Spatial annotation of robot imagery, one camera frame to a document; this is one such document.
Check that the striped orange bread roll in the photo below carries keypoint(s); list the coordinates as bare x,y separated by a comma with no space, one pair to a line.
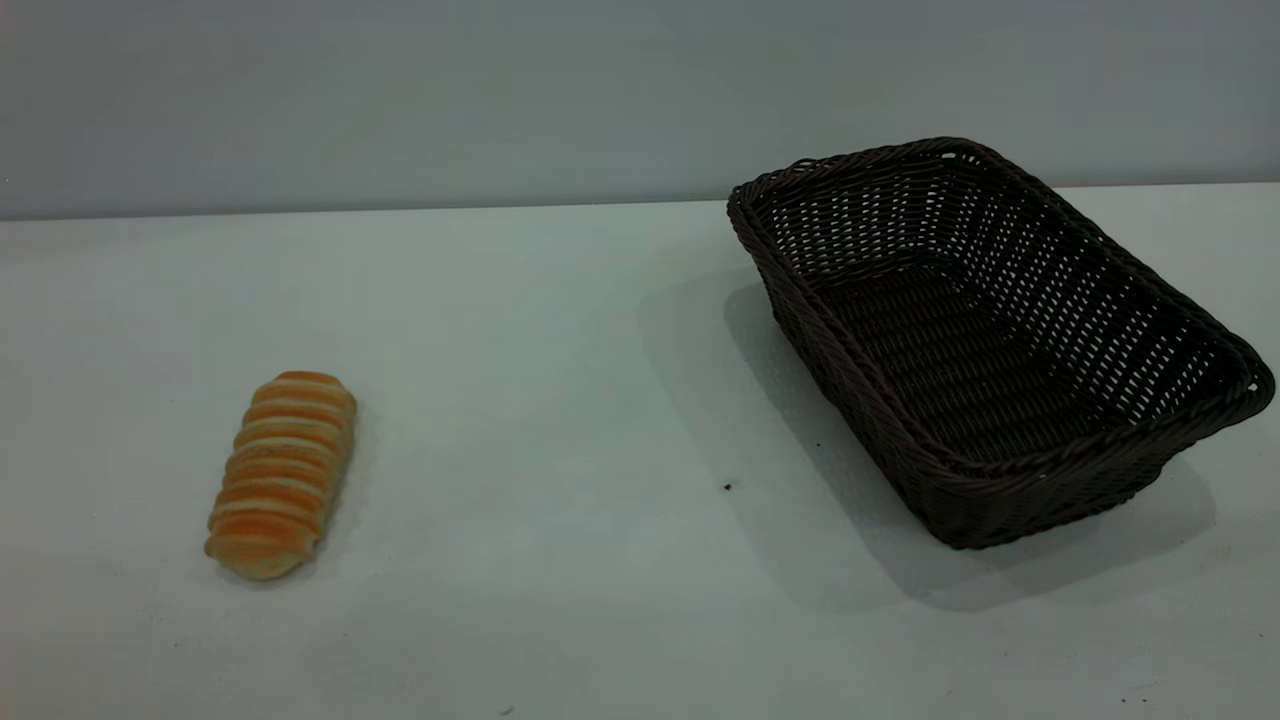
282,475

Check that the dark brown wicker basket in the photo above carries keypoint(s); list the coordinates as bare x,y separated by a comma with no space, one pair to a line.
960,360

